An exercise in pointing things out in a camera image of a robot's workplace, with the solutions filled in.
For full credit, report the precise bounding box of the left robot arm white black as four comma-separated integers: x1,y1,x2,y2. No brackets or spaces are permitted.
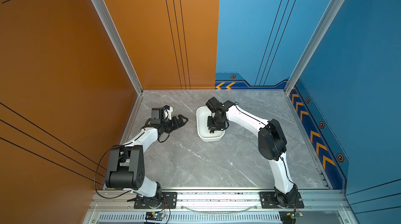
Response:
105,114,189,208

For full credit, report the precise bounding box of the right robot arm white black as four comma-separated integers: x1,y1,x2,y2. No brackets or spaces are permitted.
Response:
206,97,298,208

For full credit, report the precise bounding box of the white plastic bin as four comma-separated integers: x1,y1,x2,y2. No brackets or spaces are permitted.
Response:
196,106,225,142

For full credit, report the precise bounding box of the left green circuit board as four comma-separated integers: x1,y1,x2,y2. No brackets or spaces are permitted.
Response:
145,212,166,224

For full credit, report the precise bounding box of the green circuit board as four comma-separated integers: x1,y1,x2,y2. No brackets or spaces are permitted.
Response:
145,212,166,224
279,212,303,224

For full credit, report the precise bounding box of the right green circuit board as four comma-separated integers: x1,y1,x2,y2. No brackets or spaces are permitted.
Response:
279,212,303,224

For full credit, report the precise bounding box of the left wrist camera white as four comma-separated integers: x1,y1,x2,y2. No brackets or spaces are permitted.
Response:
150,105,173,124

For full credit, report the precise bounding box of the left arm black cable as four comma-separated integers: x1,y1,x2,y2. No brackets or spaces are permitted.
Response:
93,144,135,200

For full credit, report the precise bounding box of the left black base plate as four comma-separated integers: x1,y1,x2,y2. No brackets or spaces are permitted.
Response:
134,191,178,209

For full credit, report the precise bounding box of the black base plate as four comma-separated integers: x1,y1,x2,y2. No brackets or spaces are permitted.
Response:
259,192,305,209
134,191,178,209

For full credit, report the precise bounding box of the left aluminium corner post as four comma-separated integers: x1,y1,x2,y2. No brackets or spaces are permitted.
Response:
91,0,143,96

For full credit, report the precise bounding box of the aluminium corner post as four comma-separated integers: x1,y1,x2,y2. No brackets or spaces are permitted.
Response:
284,0,345,96
91,0,143,96

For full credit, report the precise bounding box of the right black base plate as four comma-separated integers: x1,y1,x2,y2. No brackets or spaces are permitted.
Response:
259,192,305,209

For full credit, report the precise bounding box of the aluminium front frame rail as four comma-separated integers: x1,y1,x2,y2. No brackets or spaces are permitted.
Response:
83,187,358,224

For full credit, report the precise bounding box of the right aluminium corner post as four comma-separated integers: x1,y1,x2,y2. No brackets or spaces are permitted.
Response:
284,0,345,96

